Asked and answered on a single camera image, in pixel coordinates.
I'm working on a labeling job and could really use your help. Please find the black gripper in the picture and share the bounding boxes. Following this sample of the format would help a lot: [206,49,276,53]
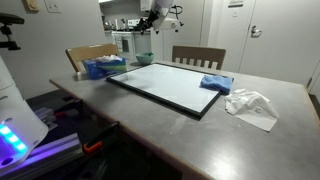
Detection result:
[134,9,160,35]

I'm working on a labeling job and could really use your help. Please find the white countertop appliance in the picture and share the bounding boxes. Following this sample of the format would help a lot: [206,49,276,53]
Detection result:
[127,18,141,31]

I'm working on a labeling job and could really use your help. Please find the white kitchen stove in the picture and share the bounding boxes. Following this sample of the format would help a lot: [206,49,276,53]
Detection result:
[111,30,136,60]

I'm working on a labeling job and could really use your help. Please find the green bowl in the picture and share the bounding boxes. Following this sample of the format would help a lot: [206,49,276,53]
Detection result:
[135,51,155,66]

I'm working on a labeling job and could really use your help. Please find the blue tissue box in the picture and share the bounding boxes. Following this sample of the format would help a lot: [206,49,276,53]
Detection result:
[82,54,128,81]

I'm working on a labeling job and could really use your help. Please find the black framed whiteboard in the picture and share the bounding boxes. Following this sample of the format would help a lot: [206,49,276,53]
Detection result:
[105,62,234,120]

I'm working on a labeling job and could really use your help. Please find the dark brown wooden chair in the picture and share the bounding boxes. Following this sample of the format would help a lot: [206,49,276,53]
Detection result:
[171,45,227,71]

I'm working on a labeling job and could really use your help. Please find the light wooden chair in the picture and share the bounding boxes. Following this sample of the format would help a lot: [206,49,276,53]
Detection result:
[65,43,120,74]

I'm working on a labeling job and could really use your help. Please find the blue cloth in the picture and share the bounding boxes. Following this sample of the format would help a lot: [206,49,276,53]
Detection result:
[199,74,234,96]

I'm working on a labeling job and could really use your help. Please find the white door sign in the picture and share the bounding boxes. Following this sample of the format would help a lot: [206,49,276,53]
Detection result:
[228,0,244,8]

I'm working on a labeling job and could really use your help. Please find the black clamp with orange grip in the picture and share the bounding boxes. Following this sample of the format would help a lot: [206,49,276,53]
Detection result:
[82,121,121,156]
[53,98,84,120]

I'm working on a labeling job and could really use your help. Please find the beige round thermostat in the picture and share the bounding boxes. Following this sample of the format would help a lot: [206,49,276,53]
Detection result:
[22,0,41,14]

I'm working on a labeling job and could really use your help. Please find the crumpled white paper towel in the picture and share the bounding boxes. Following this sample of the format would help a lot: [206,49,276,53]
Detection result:
[224,88,280,133]

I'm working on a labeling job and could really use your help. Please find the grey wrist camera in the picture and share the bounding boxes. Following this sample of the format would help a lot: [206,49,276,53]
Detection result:
[162,18,181,33]

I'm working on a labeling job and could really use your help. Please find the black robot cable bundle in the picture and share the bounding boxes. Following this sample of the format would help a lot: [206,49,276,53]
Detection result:
[169,4,185,28]

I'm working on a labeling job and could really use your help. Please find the white wall switch plate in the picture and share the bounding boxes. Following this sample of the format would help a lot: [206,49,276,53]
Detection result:
[44,0,63,14]

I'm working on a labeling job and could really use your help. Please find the silver door lever handle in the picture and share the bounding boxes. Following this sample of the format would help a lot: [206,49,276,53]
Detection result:
[250,25,263,38]

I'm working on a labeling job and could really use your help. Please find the aluminium mounting bracket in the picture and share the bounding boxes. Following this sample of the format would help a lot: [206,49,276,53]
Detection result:
[33,107,58,132]

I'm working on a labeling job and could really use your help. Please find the black camera on stand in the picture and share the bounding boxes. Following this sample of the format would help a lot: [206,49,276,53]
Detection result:
[0,12,26,52]

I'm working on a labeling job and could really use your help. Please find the aluminium extrusion rail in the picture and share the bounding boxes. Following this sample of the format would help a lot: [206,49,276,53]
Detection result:
[0,133,84,180]

